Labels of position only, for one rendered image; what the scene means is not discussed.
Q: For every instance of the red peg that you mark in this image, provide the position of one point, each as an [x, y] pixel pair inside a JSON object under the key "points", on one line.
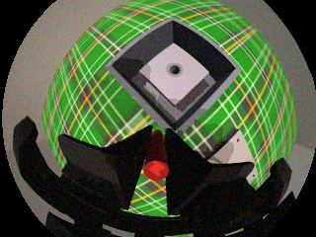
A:
{"points": [[156, 163]]}

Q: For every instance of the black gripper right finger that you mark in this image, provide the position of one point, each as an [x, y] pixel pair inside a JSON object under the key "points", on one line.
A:
{"points": [[189, 173]]}

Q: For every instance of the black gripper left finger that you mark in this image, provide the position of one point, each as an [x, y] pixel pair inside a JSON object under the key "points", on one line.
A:
{"points": [[120, 163]]}

